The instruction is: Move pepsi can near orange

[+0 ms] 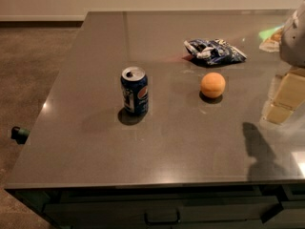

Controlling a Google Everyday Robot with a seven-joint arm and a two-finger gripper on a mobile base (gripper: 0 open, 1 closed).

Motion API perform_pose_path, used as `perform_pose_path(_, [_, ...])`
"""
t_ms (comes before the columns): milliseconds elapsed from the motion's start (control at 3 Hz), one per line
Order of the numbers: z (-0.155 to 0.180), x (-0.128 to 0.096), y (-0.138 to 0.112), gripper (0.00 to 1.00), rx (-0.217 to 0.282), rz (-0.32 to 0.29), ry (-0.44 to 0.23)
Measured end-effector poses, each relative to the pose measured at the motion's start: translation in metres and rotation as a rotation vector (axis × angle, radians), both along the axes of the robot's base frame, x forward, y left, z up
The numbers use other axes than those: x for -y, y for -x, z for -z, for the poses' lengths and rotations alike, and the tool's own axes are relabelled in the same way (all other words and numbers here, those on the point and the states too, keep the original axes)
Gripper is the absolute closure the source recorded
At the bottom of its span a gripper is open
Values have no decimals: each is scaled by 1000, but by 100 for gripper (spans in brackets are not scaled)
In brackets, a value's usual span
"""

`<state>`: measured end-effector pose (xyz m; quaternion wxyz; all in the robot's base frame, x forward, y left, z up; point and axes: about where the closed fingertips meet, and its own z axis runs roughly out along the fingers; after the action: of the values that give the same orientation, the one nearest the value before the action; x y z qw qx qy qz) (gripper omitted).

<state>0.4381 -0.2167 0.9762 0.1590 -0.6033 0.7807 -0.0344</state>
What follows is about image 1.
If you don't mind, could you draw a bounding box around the black drawer handle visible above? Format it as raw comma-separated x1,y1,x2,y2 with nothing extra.
144,210,181,226

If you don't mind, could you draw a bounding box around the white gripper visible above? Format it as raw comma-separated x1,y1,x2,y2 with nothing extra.
265,1,305,124

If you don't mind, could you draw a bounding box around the blue white chip bag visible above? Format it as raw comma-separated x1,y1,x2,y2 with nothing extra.
184,39,247,66

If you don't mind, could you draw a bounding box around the orange fruit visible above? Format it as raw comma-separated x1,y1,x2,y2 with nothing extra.
200,73,226,98

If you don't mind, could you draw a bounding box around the dark green side knob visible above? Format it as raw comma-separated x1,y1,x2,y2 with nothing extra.
10,126,30,144

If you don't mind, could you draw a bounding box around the blue pepsi can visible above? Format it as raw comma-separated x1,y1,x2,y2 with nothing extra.
121,66,149,115

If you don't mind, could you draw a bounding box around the dark cabinet with drawers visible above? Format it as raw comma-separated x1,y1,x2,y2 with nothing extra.
7,184,305,229

